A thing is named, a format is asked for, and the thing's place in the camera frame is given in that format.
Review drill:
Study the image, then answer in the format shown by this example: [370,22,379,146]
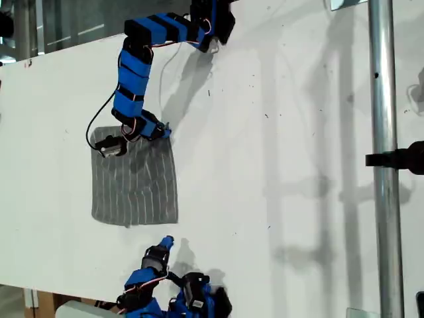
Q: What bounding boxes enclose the grey striped towel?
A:
[90,125,180,229]

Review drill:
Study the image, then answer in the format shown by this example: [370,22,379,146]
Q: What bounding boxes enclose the white box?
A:
[54,299,121,318]

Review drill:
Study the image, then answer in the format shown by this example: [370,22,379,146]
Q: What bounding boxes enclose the black round object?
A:
[0,11,15,38]

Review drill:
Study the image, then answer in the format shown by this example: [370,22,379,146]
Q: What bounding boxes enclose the black clamp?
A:
[365,140,424,176]

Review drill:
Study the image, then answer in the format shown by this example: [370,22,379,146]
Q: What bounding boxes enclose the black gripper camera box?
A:
[182,272,210,309]
[94,134,129,158]

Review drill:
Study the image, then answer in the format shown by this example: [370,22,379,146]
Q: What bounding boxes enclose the thin white cable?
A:
[158,41,184,112]

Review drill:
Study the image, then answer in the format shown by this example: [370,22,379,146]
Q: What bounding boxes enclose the black camera cable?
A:
[85,89,117,150]

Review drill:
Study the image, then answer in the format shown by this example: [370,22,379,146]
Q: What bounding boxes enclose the steel post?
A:
[367,0,405,318]

